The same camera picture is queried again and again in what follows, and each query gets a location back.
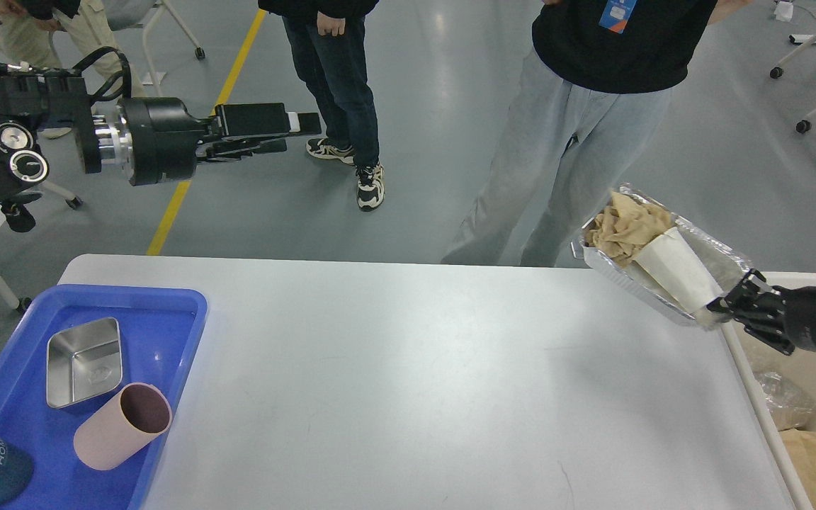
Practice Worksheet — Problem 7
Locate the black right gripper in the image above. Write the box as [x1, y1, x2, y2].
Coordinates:
[707, 270, 816, 356]

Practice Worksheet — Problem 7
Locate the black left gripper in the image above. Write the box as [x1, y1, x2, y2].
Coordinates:
[96, 97, 322, 186]

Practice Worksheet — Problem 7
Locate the white paper cup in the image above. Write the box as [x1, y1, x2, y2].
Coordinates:
[634, 227, 723, 314]

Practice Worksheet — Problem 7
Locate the brown paper ball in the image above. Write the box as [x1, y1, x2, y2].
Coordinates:
[585, 191, 673, 268]

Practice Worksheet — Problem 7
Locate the stainless steel rectangular container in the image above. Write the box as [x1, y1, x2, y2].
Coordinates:
[45, 317, 125, 414]

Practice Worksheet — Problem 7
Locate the pink plastic mug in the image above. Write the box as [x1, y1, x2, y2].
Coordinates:
[72, 382, 173, 471]

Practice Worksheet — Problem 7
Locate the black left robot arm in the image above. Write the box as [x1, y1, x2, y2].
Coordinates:
[0, 47, 322, 232]

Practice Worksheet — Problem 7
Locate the crumpled clear plastic in bin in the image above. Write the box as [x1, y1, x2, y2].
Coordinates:
[752, 371, 816, 431]

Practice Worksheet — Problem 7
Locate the white plastic bin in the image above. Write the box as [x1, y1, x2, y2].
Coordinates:
[720, 322, 816, 509]

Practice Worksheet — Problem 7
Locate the person in blue jeans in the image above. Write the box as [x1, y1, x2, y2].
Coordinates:
[258, 1, 385, 212]

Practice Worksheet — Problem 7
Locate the person in khaki trousers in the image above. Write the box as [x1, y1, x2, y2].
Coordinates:
[0, 0, 147, 139]

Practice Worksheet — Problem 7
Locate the blue plastic tray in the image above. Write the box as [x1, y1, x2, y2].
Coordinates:
[0, 285, 207, 509]

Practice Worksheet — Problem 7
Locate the person in grey trousers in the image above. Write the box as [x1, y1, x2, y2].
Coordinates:
[443, 1, 746, 267]

